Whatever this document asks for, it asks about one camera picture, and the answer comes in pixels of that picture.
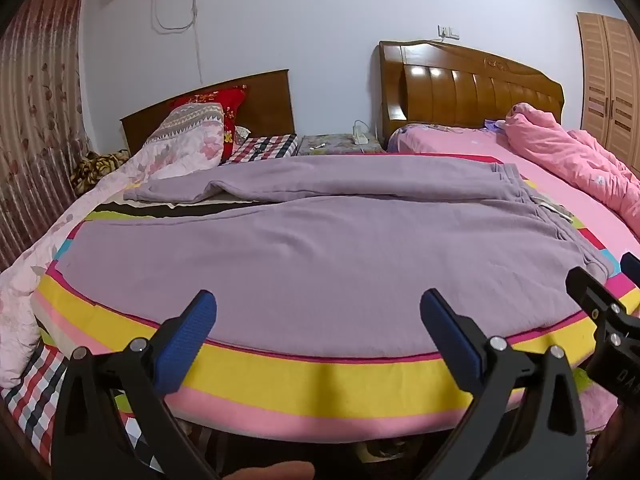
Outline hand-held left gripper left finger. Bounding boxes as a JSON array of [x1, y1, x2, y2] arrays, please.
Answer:
[[52, 289, 221, 480]]

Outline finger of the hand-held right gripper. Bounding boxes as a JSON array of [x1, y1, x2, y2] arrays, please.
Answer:
[[620, 253, 640, 285], [565, 266, 640, 354]]

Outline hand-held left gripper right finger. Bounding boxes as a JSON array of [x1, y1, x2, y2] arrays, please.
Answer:
[[420, 288, 586, 480]]

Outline purple pants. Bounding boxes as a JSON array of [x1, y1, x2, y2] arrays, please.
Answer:
[[60, 154, 613, 363]]

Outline person's left hand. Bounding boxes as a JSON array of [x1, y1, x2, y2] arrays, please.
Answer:
[[224, 461, 316, 480]]

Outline colourful striped bed sheet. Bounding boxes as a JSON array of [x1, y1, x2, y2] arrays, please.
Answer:
[[30, 152, 640, 443]]

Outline pink crumpled quilt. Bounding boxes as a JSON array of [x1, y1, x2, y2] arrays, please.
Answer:
[[504, 102, 640, 239]]

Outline light wooden wardrobe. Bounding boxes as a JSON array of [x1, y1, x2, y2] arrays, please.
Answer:
[[576, 11, 640, 167]]

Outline pink floral quilt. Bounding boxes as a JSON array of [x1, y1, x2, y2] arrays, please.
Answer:
[[0, 120, 224, 391]]

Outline brown floral blanket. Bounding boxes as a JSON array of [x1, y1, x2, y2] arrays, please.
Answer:
[[70, 148, 131, 196]]

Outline plaid checked bed sheet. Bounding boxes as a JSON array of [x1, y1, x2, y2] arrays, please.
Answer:
[[0, 133, 299, 467]]

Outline grey zigzag patterned pillow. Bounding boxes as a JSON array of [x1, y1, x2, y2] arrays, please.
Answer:
[[144, 102, 225, 152]]

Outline nightstand with floral cloth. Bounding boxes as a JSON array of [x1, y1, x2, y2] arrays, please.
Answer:
[[297, 132, 387, 157]]

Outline red embroidered pillow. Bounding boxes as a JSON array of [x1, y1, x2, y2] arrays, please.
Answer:
[[172, 85, 248, 161]]

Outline carved glossy wooden headboard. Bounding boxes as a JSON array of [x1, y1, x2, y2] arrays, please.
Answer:
[[377, 40, 565, 147]]

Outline plain dark wooden headboard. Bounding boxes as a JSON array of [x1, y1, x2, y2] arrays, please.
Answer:
[[120, 69, 296, 157]]

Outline pink floral pleated curtain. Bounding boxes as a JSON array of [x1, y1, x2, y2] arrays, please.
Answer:
[[0, 0, 94, 272]]

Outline white wall cable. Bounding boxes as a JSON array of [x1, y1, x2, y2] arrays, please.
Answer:
[[151, 0, 204, 86]]

